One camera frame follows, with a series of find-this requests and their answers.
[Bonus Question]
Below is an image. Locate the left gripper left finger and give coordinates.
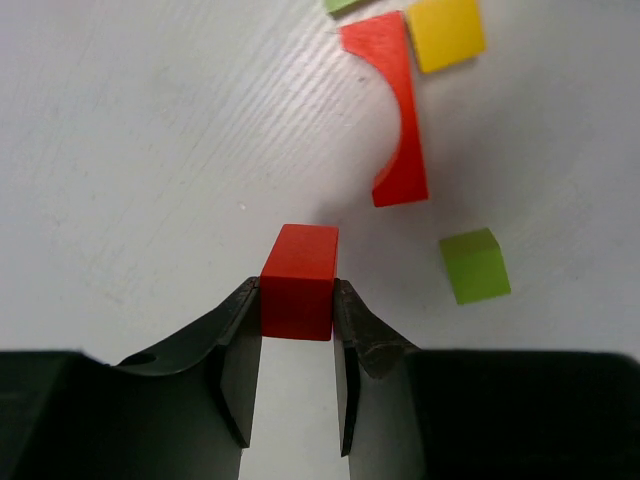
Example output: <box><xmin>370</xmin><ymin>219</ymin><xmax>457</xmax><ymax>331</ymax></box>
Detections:
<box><xmin>1</xmin><ymin>278</ymin><xmax>261</xmax><ymax>479</ymax></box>

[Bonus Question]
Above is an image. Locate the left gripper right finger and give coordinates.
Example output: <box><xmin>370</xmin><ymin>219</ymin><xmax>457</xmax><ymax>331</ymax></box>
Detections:
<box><xmin>333</xmin><ymin>280</ymin><xmax>639</xmax><ymax>479</ymax></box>

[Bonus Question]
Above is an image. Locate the red rectangular wood block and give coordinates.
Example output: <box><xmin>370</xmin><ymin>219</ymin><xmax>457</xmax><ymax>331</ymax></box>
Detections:
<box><xmin>260</xmin><ymin>224</ymin><xmax>339</xmax><ymax>341</ymax></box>

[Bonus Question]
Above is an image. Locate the red arch wood block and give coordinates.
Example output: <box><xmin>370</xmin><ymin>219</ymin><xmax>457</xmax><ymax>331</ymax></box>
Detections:
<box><xmin>340</xmin><ymin>11</ymin><xmax>429</xmax><ymax>208</ymax></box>

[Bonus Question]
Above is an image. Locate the long green wood block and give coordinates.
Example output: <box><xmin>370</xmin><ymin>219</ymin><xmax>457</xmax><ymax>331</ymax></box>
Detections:
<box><xmin>323</xmin><ymin>0</ymin><xmax>362</xmax><ymax>15</ymax></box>

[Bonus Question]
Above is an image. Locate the green wood cube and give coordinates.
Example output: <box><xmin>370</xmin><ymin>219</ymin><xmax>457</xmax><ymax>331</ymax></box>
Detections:
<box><xmin>439</xmin><ymin>228</ymin><xmax>511</xmax><ymax>305</ymax></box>

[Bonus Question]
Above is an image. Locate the yellow wood cube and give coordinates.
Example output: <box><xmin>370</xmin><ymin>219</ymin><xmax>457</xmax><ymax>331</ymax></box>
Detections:
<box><xmin>406</xmin><ymin>0</ymin><xmax>486</xmax><ymax>74</ymax></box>

